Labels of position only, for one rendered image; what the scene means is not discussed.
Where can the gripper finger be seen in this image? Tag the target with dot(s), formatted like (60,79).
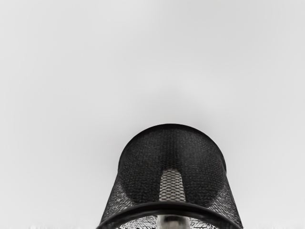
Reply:
(173,223)

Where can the black mesh pen holder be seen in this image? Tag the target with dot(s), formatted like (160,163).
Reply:
(143,162)

